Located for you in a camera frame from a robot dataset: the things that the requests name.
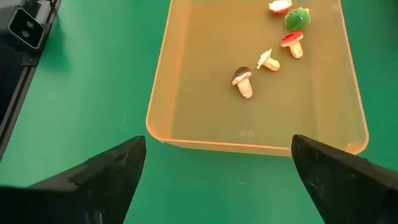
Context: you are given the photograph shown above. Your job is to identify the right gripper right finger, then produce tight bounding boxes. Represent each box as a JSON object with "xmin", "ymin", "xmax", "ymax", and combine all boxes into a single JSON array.
[{"xmin": 290, "ymin": 134, "xmax": 398, "ymax": 224}]

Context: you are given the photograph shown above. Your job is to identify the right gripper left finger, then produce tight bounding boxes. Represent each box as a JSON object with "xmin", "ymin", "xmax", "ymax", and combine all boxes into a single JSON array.
[{"xmin": 0, "ymin": 135, "xmax": 147, "ymax": 224}]

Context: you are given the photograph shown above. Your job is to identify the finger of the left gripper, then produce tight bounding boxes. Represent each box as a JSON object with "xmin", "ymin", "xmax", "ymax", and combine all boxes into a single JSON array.
[{"xmin": 0, "ymin": 29, "xmax": 32, "ymax": 159}]

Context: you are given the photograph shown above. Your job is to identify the brown cap toy mushroom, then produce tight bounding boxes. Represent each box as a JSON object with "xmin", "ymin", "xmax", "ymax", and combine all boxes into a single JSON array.
[{"xmin": 231, "ymin": 66, "xmax": 254, "ymax": 100}]

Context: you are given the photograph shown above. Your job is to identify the white toy mushroom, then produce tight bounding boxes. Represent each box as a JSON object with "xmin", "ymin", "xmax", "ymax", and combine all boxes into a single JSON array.
[{"xmin": 256, "ymin": 48, "xmax": 281, "ymax": 72}]

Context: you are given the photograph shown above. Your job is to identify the red cap toy mushroom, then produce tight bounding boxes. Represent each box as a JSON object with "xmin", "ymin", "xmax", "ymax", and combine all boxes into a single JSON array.
[
  {"xmin": 280, "ymin": 30, "xmax": 304, "ymax": 60},
  {"xmin": 268, "ymin": 0, "xmax": 293, "ymax": 15}
]

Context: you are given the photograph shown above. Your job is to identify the green toy mushroom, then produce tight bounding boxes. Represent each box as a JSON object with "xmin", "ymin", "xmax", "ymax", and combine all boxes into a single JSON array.
[{"xmin": 284, "ymin": 6, "xmax": 312, "ymax": 32}]

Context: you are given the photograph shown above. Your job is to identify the green table mat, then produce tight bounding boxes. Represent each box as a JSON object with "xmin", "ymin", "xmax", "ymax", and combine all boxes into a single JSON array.
[{"xmin": 0, "ymin": 0, "xmax": 398, "ymax": 224}]

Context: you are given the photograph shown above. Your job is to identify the orange translucent plastic basket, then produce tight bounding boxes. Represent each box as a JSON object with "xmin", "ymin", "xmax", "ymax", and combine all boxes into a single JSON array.
[{"xmin": 145, "ymin": 0, "xmax": 370, "ymax": 157}]

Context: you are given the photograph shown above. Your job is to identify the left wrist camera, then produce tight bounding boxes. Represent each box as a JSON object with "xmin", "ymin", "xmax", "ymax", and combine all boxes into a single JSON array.
[{"xmin": 7, "ymin": 6, "xmax": 47, "ymax": 50}]

